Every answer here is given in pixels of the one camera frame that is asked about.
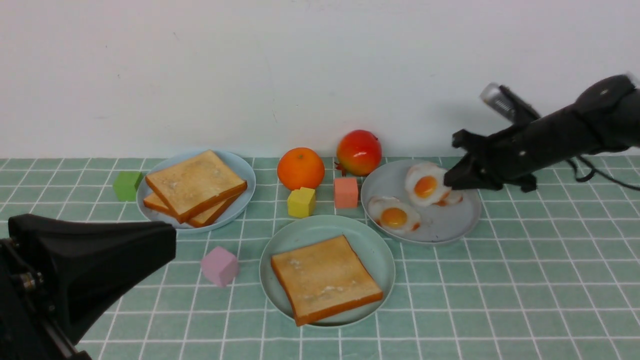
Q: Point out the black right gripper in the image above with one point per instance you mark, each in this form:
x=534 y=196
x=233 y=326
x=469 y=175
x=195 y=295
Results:
x=512 y=156

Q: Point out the fried egg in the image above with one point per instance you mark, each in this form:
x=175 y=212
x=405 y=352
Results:
x=451 y=198
x=393 y=215
x=425 y=184

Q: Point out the toast slice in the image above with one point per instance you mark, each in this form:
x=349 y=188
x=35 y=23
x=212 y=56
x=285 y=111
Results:
x=195 y=184
x=205 y=218
x=325 y=279

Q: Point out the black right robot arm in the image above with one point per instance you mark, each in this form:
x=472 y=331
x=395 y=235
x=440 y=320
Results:
x=605 y=118

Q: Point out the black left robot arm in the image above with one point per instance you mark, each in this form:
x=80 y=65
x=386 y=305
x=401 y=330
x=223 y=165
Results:
x=59 y=277

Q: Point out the grey egg plate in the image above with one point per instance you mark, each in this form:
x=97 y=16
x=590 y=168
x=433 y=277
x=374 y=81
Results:
x=440 y=224

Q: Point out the red pomegranate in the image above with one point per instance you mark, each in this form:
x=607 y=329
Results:
x=358 y=153

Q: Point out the salmon foam cube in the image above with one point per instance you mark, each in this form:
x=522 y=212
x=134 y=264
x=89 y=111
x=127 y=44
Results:
x=345 y=192

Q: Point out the teal centre plate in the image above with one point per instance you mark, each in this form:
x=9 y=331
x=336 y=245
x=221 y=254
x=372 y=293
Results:
x=371 y=248

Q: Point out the orange fruit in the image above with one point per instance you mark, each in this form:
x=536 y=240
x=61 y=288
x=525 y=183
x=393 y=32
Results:
x=299 y=168

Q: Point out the yellow foam cube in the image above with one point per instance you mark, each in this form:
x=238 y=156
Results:
x=301 y=202

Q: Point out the light blue bread plate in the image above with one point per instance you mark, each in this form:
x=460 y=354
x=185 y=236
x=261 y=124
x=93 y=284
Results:
x=239 y=164

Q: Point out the pink foam cube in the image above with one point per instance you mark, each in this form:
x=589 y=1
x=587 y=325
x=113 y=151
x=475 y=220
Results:
x=220 y=267

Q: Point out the green foam cube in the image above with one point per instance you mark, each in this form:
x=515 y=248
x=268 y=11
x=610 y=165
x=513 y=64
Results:
x=125 y=185

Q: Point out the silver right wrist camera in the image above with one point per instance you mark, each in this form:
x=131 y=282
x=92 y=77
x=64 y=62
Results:
x=508 y=104

